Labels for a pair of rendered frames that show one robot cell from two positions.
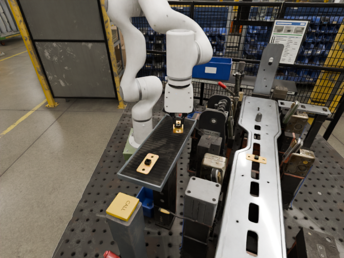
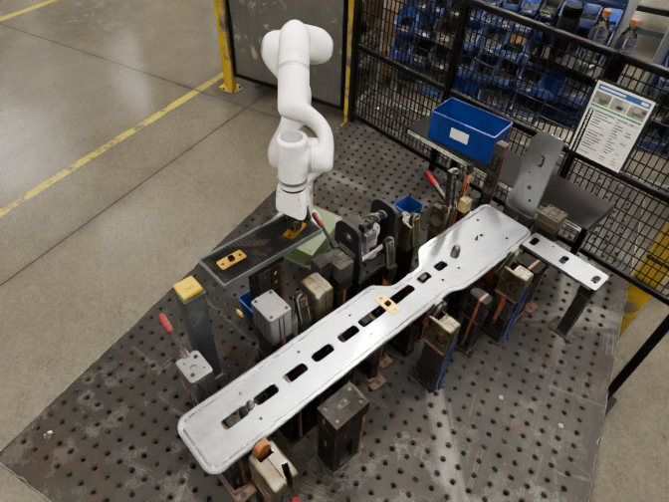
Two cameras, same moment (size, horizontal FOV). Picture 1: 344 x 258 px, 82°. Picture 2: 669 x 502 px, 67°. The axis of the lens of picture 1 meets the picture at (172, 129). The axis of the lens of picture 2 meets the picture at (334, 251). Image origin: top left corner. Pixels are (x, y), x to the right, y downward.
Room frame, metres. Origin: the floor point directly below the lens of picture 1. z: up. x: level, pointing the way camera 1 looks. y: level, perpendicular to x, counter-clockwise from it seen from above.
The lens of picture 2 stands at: (-0.35, -0.63, 2.25)
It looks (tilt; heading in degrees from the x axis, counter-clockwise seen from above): 45 degrees down; 25
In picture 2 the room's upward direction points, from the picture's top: 3 degrees clockwise
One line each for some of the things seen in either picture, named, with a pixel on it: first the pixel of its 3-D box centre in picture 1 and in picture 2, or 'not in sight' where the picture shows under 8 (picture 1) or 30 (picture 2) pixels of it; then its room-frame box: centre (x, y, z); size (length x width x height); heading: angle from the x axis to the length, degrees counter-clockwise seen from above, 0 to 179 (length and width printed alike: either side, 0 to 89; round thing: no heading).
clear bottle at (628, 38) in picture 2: (278, 4); (623, 48); (1.67, -0.77, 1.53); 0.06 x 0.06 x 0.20
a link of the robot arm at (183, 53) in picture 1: (180, 52); (294, 156); (0.64, -0.03, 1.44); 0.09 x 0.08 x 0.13; 118
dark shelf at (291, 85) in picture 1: (233, 80); (501, 165); (1.54, -0.50, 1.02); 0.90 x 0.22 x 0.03; 69
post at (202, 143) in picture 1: (200, 176); (320, 299); (0.62, -0.13, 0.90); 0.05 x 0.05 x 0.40; 69
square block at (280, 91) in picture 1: (273, 110); (538, 247); (1.28, -0.75, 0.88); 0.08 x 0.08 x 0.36; 69
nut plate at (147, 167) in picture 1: (148, 162); (231, 258); (0.44, 0.07, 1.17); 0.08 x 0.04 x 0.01; 159
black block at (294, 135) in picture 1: (283, 155); (472, 322); (0.83, -0.62, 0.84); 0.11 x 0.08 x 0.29; 69
